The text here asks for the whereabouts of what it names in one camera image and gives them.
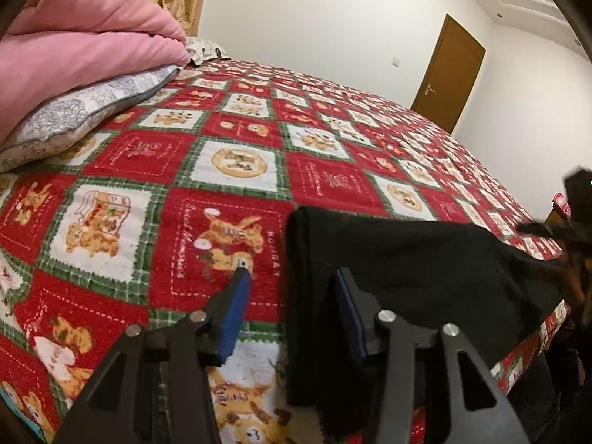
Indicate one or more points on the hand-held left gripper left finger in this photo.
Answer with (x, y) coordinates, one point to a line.
(233, 317)

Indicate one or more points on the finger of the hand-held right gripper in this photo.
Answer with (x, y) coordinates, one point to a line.
(539, 230)

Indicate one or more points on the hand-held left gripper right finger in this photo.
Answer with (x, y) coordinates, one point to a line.
(348, 321)

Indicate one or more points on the black pants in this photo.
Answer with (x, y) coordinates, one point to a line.
(416, 263)

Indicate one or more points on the person's right hand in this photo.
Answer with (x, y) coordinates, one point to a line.
(576, 284)

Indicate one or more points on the red checked printed blanket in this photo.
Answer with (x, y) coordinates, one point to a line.
(231, 162)

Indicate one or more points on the person's dark clothing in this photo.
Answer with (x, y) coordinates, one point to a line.
(559, 388)

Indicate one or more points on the brown wooden door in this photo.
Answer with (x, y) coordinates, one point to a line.
(448, 74)

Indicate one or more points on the grey patterned pillow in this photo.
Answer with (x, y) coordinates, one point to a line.
(69, 118)

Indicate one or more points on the white dotted pillow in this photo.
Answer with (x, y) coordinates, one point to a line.
(203, 48)

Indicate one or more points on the pink quilt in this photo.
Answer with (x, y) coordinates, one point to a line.
(69, 46)

